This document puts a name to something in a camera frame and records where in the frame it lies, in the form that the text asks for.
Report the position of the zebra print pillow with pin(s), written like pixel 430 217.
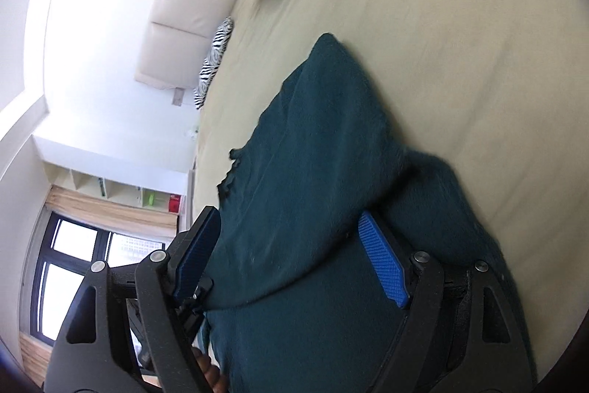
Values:
pixel 213 61

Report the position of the dark teal knit sweater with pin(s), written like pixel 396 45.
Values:
pixel 297 306

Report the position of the black framed window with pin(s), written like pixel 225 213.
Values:
pixel 67 250

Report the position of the cream padded headboard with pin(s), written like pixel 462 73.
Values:
pixel 177 39

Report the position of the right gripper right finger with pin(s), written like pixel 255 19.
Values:
pixel 386 264

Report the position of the white wall shelf unit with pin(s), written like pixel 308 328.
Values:
pixel 113 191

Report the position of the wall power socket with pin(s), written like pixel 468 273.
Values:
pixel 178 97

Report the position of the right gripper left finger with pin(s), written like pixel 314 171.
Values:
pixel 193 252

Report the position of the person's hand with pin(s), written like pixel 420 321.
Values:
pixel 215 378

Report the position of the beige bed sheet mattress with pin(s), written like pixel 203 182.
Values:
pixel 497 88

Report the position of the beige roman blind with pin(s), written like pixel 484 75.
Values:
pixel 112 216

